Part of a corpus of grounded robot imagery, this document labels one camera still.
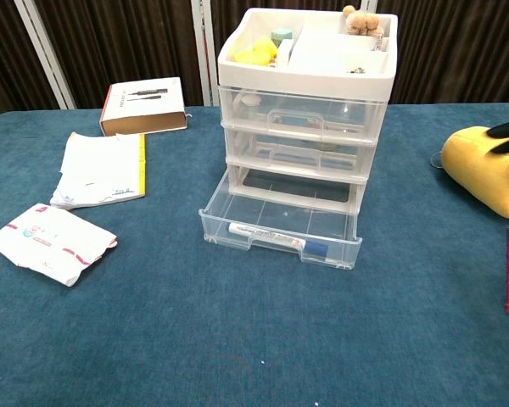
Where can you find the clear drawer holding marker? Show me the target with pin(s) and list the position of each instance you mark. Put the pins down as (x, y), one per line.
(220, 229)

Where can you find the clear drawer with round item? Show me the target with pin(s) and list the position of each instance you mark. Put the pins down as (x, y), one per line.
(356, 118)

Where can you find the clear plastic drawer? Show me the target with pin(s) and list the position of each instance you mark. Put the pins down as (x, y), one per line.
(356, 157)

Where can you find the yellow plush toy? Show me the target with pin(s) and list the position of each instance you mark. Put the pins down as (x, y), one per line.
(479, 178)

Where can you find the metal binder clips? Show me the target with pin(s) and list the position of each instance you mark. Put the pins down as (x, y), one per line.
(355, 70)

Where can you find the small tan teddy bear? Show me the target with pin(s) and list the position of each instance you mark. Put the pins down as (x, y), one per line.
(362, 21)

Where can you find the green cube eraser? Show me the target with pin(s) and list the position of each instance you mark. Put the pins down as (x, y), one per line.
(281, 35)

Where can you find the blue capped whiteboard marker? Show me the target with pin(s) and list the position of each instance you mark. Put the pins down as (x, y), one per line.
(271, 235)

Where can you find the white round item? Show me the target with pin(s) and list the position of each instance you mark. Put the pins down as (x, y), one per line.
(250, 100)

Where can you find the yellow rubber duck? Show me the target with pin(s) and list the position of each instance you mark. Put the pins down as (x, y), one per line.
(258, 53)

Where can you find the blue felt table cover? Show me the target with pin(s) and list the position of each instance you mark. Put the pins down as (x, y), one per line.
(254, 318)

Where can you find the white product box brown side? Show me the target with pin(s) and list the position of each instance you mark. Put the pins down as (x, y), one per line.
(144, 102)

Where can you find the white notebook yellow spine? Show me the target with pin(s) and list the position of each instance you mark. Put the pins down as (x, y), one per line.
(102, 169)

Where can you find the white tissue pack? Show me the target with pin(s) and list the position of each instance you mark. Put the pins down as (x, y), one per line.
(51, 241)

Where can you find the white screen frame post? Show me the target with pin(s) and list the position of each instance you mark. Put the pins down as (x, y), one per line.
(46, 55)
(205, 55)
(370, 3)

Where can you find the clear plastic drawer unit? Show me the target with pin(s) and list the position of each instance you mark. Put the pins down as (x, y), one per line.
(305, 85)

